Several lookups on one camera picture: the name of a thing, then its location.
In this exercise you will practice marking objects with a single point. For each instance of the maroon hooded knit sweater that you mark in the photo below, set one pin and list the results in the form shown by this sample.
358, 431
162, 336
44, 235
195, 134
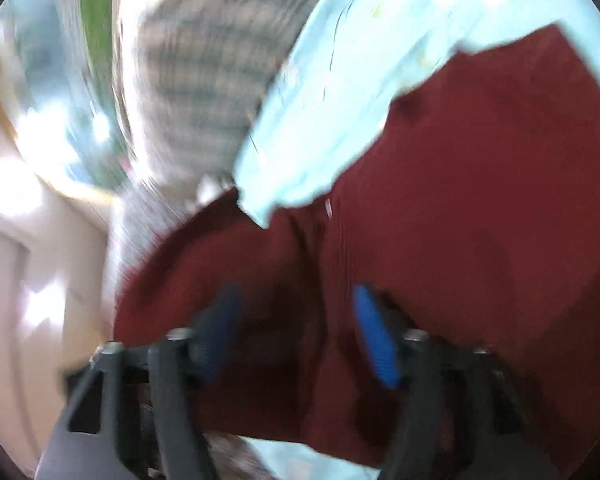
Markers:
480, 185

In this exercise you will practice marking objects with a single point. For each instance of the light blue floral bed sheet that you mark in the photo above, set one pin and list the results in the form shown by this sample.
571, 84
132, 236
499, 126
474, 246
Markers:
355, 85

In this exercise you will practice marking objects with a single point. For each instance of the beige plaid quilt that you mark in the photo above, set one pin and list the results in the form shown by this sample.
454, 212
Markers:
205, 60

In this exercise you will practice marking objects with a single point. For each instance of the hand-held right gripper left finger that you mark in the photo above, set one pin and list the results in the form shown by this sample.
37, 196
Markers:
220, 332

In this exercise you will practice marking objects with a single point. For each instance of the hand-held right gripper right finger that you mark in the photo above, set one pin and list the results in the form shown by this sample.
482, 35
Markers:
376, 337

